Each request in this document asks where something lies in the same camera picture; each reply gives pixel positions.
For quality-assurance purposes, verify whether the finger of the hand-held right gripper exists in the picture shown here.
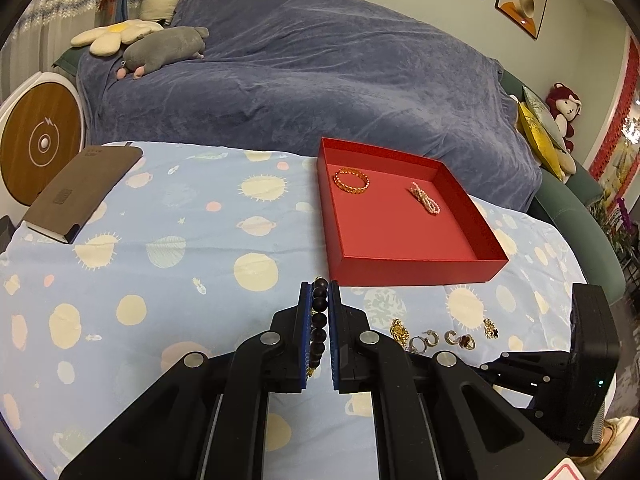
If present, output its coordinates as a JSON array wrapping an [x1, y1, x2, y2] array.
[[479, 364, 553, 411], [500, 352, 575, 377]]

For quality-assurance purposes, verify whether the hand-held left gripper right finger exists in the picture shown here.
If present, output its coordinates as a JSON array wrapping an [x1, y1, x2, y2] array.
[[327, 282, 571, 480]]

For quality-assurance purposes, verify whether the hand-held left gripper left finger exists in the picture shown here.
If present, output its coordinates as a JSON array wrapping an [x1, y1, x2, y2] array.
[[60, 282, 313, 480]]

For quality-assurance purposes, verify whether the dark wooden bead bracelet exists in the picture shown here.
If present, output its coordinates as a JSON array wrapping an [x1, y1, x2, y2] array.
[[307, 276, 331, 378]]

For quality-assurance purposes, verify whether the gold cross necklace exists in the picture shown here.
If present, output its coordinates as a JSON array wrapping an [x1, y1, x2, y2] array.
[[389, 318, 410, 348]]

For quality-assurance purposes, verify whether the red cardboard box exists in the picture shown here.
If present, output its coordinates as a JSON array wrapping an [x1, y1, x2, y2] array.
[[316, 137, 510, 287]]

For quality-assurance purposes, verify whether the person's right hand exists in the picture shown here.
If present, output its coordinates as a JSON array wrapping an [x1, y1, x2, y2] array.
[[597, 414, 640, 468]]

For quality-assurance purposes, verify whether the red white card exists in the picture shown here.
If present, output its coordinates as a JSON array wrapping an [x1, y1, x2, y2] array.
[[547, 456, 583, 480]]

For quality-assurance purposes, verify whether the potted flower plant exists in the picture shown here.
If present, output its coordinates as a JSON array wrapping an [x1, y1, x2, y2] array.
[[590, 195, 640, 271]]

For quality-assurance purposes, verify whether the cream cushion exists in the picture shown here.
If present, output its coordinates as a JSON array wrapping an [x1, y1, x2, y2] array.
[[557, 151, 577, 184]]

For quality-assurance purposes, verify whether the yellow cushion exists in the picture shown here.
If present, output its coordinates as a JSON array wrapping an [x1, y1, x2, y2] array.
[[516, 101, 563, 181]]

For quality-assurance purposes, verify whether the silver green cushion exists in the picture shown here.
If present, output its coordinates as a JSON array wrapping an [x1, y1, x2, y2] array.
[[521, 85, 568, 153]]

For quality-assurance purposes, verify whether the red monkey plush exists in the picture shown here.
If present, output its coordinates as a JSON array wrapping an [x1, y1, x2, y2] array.
[[545, 82, 583, 153]]

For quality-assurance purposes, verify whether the blue blanket covered sofa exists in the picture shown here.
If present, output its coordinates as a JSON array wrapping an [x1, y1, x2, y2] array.
[[75, 0, 543, 211]]

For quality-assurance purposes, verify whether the brown notebook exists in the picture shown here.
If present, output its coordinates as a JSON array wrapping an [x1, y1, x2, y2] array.
[[22, 145, 144, 245]]

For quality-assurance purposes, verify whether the grey plush animal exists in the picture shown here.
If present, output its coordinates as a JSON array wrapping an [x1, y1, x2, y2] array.
[[115, 26, 210, 81]]

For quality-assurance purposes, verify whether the round white wood-top table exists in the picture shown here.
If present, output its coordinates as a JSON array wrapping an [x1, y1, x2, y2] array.
[[0, 71, 88, 206]]

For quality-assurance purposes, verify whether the flower shaped pillow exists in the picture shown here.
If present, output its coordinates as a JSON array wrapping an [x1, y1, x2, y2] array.
[[70, 20, 166, 57]]

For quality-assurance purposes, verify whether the white sheer curtain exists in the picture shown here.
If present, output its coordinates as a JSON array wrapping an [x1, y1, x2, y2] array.
[[0, 0, 121, 106]]

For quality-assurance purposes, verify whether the gold link bracelet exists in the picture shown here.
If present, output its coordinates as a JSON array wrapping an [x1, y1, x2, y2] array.
[[333, 167, 371, 196]]

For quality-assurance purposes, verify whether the pink pearl bracelet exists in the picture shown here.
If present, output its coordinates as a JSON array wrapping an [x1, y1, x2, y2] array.
[[408, 182, 441, 216]]

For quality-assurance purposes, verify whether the red wall decoration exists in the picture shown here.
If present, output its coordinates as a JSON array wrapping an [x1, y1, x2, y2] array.
[[587, 35, 640, 181]]

